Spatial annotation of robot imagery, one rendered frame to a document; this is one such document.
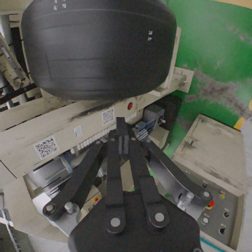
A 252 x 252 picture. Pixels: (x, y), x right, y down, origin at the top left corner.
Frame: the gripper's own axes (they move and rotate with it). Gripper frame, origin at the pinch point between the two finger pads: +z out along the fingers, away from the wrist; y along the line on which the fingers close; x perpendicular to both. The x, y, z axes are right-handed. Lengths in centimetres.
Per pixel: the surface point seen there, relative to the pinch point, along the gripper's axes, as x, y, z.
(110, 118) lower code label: -12.2, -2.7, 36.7
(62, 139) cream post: -13.6, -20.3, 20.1
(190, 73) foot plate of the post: 15, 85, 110
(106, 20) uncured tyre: 19.6, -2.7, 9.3
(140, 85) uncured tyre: 5.9, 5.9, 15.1
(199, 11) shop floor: 82, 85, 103
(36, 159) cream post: -17.4, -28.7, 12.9
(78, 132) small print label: -13.2, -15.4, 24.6
